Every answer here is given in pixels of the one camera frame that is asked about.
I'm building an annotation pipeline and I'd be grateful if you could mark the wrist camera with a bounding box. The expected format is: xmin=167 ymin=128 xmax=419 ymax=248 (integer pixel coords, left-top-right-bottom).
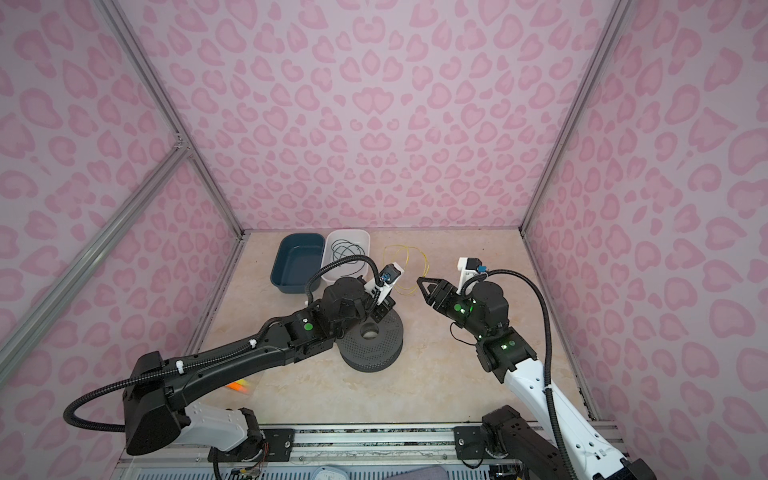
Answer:
xmin=366 ymin=263 xmax=405 ymax=305
xmin=457 ymin=257 xmax=487 ymax=292

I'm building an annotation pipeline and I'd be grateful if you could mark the pack of highlighter markers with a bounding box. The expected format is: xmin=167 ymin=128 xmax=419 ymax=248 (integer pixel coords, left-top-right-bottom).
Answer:
xmin=227 ymin=379 xmax=253 ymax=395

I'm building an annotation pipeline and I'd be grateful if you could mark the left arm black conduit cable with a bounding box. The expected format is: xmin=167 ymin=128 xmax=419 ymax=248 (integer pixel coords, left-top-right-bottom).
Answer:
xmin=62 ymin=254 xmax=385 ymax=433

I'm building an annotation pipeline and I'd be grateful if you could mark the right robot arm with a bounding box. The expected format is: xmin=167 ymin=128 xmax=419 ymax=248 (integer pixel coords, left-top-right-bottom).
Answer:
xmin=417 ymin=276 xmax=655 ymax=479

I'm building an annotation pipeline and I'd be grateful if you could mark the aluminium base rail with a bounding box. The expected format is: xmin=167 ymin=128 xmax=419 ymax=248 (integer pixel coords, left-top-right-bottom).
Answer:
xmin=110 ymin=421 xmax=640 ymax=480

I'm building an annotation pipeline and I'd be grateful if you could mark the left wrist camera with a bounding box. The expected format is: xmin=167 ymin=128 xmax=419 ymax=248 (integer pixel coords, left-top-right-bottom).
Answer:
xmin=366 ymin=263 xmax=405 ymax=305

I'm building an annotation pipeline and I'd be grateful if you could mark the yellow cable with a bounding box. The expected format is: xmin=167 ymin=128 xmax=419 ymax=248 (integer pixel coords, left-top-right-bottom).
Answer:
xmin=383 ymin=244 xmax=430 ymax=296

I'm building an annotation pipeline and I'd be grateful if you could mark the dark grey spool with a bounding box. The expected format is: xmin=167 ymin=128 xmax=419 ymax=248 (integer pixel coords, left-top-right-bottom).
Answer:
xmin=336 ymin=310 xmax=404 ymax=373

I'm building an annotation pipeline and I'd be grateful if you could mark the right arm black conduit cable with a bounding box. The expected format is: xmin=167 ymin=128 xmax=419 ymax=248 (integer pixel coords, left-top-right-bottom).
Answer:
xmin=473 ymin=268 xmax=568 ymax=480

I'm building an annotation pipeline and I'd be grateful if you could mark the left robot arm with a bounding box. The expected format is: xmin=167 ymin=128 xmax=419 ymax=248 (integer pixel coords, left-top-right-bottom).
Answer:
xmin=123 ymin=273 xmax=396 ymax=455

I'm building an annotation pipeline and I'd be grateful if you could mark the diagonal aluminium frame bar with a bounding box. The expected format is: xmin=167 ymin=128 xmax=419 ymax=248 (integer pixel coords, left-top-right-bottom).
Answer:
xmin=1 ymin=141 xmax=189 ymax=385

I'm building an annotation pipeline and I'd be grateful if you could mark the dark green cable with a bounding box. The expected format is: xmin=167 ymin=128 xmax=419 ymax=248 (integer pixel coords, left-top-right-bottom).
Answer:
xmin=330 ymin=238 xmax=368 ymax=279

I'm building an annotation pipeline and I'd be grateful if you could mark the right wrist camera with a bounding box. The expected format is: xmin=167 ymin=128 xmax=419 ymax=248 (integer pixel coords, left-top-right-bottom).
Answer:
xmin=457 ymin=257 xmax=487 ymax=292

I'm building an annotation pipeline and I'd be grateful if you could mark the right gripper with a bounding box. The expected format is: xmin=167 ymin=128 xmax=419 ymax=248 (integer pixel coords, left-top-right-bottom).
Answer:
xmin=417 ymin=277 xmax=491 ymax=341

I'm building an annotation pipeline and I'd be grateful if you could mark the dark teal plastic bin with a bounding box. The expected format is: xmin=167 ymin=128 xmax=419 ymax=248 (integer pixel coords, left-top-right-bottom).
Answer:
xmin=270 ymin=233 xmax=325 ymax=294

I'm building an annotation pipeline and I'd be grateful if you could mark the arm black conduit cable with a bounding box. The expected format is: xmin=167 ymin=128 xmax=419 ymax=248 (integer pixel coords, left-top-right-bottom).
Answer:
xmin=473 ymin=268 xmax=568 ymax=480
xmin=62 ymin=254 xmax=385 ymax=433

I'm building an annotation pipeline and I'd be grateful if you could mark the white plastic bin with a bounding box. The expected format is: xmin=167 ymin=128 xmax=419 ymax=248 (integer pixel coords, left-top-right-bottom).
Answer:
xmin=321 ymin=229 xmax=371 ymax=285

